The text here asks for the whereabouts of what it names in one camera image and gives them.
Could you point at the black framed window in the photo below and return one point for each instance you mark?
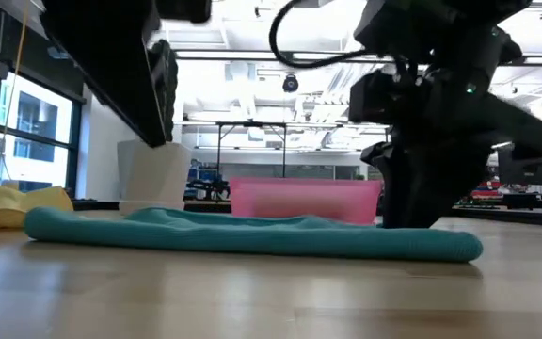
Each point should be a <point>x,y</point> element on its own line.
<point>36,117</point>

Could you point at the pink plastic basket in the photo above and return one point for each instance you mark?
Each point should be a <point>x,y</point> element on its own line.
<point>299,198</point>

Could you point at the teal microfiber towel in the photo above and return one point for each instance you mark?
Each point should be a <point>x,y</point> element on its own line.
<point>252,237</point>

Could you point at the black computer monitor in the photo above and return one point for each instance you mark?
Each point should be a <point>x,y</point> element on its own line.
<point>515,174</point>

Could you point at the black hanging round speaker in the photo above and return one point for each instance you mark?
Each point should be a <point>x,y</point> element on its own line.
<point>291,83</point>

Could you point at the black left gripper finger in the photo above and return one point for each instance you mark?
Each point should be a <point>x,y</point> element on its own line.
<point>111,52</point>

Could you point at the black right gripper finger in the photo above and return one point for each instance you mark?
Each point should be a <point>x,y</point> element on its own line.
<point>377,154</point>
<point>426,183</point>

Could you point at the black folding table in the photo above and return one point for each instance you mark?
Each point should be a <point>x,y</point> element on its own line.
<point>252,124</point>

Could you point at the green cactus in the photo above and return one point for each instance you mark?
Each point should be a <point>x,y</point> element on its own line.
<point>170,85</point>

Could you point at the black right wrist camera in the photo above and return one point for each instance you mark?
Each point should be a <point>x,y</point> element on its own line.
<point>372,99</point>

